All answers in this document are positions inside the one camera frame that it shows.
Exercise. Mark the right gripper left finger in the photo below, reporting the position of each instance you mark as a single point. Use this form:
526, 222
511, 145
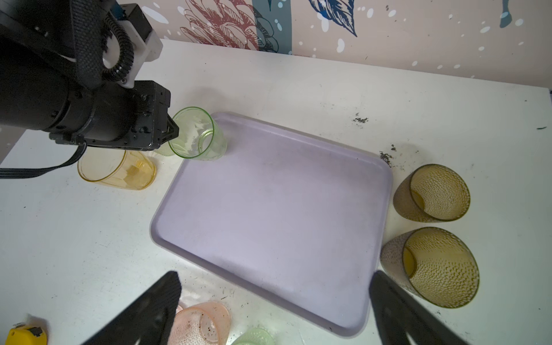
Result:
148, 320

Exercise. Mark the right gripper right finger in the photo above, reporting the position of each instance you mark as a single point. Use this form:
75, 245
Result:
399, 318

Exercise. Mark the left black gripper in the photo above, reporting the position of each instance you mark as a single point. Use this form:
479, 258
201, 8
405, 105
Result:
117, 118

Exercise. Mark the bright green plastic cup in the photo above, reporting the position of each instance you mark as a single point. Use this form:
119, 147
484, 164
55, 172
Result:
200, 137

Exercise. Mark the pale green plastic cup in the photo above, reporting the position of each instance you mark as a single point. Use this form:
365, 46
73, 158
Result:
256, 336

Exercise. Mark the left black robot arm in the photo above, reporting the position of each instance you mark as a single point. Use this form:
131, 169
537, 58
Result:
69, 68

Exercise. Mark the lavender plastic tray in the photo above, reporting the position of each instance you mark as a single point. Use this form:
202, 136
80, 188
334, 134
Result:
294, 219

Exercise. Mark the right pink plastic cup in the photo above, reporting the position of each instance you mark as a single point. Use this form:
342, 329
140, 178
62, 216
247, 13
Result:
206, 323

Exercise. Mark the yellow plastic cup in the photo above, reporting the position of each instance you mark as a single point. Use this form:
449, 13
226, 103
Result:
123, 169

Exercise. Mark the near brown textured cup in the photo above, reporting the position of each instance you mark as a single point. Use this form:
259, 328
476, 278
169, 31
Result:
433, 264

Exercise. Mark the brown textured cup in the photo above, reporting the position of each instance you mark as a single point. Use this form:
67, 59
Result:
433, 264
432, 194

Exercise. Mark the far brown textured cup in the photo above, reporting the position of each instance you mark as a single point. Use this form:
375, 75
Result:
432, 194

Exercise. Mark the yellow tape measure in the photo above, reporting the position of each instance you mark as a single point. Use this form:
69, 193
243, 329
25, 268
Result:
26, 335

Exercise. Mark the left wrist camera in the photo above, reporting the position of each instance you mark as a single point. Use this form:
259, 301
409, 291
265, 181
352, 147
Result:
127, 46

